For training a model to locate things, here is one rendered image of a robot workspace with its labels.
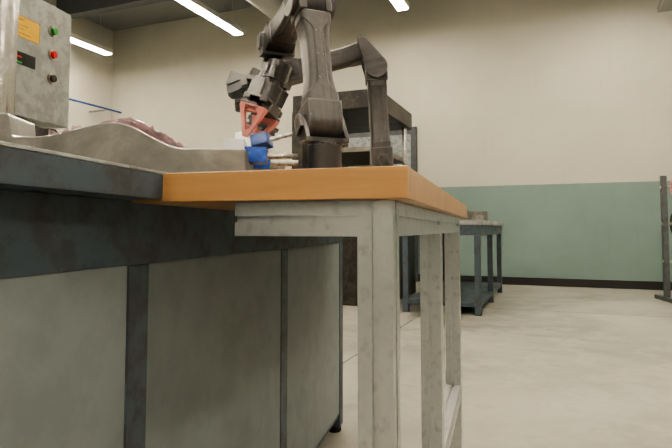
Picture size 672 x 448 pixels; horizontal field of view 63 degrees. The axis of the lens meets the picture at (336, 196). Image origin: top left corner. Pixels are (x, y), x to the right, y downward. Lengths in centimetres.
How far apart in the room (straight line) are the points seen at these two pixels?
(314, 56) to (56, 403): 70
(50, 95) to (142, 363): 137
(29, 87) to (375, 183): 152
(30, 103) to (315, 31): 116
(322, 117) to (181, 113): 881
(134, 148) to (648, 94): 724
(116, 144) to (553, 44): 728
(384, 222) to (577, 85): 718
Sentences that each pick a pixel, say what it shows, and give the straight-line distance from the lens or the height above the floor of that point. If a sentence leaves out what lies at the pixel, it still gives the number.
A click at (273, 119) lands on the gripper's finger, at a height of 99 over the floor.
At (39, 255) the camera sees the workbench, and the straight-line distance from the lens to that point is 68.
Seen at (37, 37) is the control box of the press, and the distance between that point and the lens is 208.
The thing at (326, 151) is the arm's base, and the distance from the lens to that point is 97.
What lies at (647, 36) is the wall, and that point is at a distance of 801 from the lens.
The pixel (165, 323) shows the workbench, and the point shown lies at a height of 58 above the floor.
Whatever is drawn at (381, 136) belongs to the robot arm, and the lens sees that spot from 157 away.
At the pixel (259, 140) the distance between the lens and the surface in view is 129.
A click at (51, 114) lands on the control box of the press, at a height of 110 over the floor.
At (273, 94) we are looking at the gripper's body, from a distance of 133.
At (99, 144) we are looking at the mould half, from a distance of 99.
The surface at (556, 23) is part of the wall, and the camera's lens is 804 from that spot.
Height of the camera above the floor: 72
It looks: 3 degrees up
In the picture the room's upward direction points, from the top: straight up
